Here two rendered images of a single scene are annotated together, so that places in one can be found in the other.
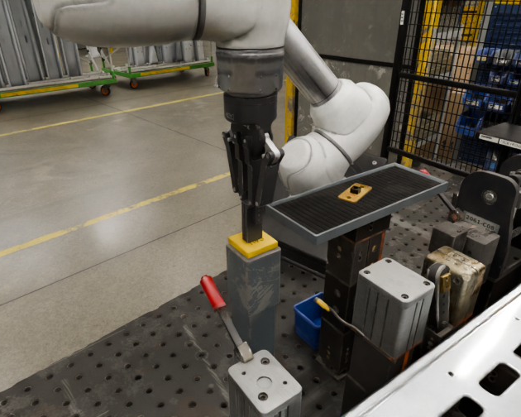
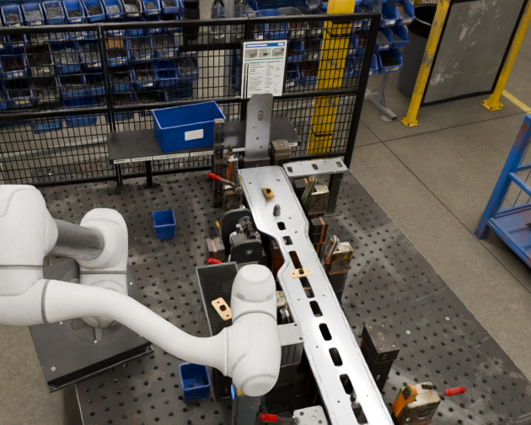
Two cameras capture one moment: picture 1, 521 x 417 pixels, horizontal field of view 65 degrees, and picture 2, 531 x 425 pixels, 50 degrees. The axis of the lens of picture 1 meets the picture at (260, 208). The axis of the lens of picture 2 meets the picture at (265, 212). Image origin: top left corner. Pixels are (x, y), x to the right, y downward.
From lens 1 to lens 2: 1.38 m
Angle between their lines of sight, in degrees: 60
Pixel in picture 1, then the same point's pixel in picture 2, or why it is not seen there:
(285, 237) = (97, 357)
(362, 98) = (116, 228)
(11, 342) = not seen: outside the picture
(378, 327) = (291, 357)
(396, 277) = (286, 333)
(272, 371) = (308, 413)
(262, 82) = not seen: hidden behind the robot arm
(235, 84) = not seen: hidden behind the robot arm
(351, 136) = (124, 258)
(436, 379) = (318, 353)
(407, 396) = (322, 369)
